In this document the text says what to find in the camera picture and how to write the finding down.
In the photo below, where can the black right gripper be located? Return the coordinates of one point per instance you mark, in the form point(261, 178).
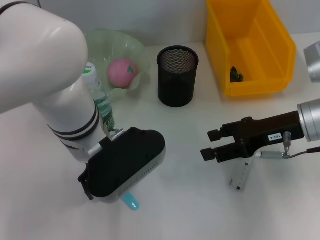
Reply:
point(262, 132)

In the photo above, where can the green plastic wrapper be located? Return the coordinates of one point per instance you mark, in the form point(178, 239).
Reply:
point(235, 75)

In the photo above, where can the pink toy peach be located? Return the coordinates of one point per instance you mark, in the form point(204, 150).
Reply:
point(121, 73)

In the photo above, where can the clear water bottle green label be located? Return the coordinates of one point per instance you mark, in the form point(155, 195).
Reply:
point(103, 105)

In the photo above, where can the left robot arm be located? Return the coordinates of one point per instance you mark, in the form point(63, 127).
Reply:
point(42, 62)

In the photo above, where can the transparent plastic ruler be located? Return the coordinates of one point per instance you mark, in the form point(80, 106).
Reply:
point(240, 175)

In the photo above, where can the grey white pen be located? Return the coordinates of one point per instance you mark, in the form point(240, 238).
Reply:
point(270, 155)

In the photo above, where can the black mesh pen holder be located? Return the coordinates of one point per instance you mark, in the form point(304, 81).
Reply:
point(176, 85)

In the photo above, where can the blue scissors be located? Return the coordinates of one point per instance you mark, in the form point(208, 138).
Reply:
point(131, 202)

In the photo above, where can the green glass fruit plate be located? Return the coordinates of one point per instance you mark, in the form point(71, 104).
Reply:
point(115, 45)

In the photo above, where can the yellow plastic bin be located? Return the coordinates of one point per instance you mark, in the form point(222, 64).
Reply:
point(265, 50)

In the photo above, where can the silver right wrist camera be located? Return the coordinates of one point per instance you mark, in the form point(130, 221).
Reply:
point(313, 62)

